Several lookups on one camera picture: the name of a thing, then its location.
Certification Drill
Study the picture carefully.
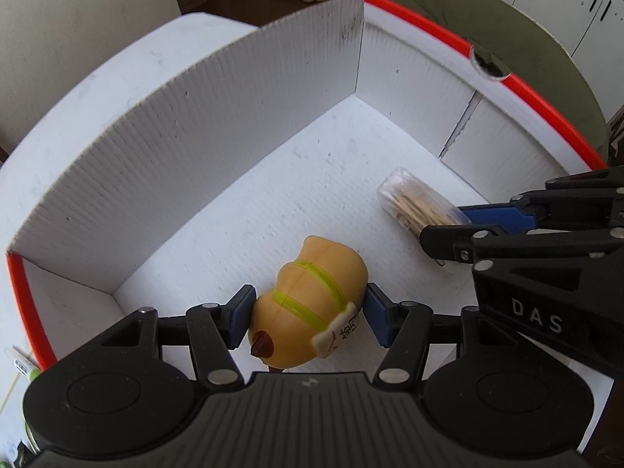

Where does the white green marker pen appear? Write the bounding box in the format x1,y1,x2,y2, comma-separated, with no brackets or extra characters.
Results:
4,347,41,381

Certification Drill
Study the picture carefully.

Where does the clear toothpick container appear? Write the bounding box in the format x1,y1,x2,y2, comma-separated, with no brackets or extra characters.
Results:
376,168,471,238

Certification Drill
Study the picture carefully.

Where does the green upholstered chair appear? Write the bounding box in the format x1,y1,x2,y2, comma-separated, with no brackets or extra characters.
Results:
391,0,609,158

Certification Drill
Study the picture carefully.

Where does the red and white cardboard box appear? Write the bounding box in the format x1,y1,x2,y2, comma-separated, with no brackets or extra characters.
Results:
1,0,613,467

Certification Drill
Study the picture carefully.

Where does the tan squishy bread toy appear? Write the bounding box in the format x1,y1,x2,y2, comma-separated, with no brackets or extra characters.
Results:
248,236,368,372

